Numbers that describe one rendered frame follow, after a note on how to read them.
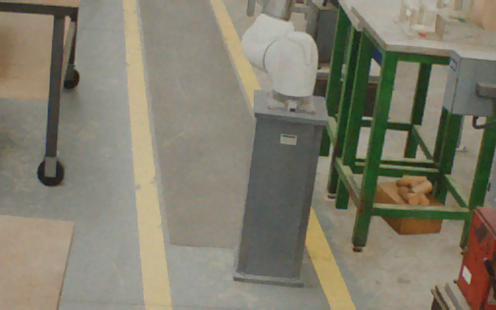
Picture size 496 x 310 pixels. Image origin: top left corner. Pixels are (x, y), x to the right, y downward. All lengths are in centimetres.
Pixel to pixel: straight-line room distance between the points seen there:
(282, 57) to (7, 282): 198
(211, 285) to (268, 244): 27
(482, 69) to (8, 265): 182
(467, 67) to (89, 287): 163
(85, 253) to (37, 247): 194
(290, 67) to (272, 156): 34
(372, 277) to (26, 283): 239
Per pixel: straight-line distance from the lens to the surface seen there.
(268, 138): 391
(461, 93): 345
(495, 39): 444
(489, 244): 342
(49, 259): 225
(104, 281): 404
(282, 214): 403
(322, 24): 597
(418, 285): 433
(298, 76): 388
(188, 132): 557
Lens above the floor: 196
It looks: 21 degrees down
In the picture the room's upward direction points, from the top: 7 degrees clockwise
